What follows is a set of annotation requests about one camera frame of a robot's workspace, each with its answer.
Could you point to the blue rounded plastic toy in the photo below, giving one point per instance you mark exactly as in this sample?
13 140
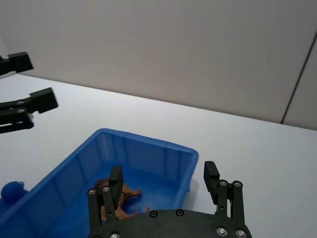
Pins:
12 192

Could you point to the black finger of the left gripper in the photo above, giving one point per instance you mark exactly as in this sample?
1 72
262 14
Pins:
40 100
18 62

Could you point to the brown toy figure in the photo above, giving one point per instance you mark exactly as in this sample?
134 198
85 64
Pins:
127 192

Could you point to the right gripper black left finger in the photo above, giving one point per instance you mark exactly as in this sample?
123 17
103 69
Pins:
116 183

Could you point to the blue plastic bin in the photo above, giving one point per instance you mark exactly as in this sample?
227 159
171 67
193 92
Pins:
62 183

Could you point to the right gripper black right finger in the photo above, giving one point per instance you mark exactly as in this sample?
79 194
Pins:
211 178

